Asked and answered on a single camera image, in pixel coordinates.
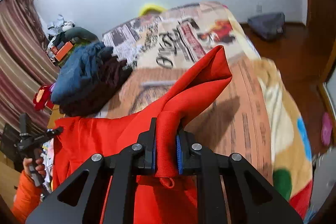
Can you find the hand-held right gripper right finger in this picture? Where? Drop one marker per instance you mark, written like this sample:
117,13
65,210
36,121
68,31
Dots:
179,153

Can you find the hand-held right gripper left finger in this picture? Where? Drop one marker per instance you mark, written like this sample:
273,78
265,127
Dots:
149,153

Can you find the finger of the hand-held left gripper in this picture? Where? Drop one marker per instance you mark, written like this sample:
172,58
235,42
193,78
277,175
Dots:
56,130

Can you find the red zip jacket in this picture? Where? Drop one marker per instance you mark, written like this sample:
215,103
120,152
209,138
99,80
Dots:
105,134

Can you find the person's left forearm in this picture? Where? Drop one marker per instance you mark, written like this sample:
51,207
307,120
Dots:
25,195

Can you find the person's left hand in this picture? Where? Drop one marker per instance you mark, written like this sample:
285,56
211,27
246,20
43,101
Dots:
40,168

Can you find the bamboo lap desk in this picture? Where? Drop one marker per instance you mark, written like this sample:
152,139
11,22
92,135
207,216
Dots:
53,119

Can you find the pile of papers and books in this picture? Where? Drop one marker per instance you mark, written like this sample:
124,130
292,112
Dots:
48,158

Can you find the red plush flower toy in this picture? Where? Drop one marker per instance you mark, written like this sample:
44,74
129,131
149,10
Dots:
42,98

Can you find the folded blue jeans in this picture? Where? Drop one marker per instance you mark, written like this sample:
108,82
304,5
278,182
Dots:
76,74

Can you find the folded dark maroon garment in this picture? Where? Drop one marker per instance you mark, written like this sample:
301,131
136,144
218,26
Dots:
99,87

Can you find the striped brown curtain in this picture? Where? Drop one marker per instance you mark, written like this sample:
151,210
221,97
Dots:
15,56

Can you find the small red box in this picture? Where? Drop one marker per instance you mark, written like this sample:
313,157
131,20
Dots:
54,50

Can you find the orange box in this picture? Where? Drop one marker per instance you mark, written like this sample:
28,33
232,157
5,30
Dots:
64,50

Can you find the printed blanket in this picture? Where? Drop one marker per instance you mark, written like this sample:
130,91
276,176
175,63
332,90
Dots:
249,98

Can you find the pile of white crumpled papers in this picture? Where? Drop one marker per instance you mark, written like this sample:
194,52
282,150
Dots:
59,26

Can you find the yellow round object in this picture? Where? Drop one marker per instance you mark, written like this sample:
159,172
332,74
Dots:
149,7

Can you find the pink slipper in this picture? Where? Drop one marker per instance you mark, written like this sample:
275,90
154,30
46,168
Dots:
326,132

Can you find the dark grey bag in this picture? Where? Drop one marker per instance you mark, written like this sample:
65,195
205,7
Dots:
267,24

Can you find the brown wooden room door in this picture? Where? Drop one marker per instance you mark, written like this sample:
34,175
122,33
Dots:
317,3

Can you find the white wall socket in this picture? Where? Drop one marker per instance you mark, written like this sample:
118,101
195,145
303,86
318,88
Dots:
259,7

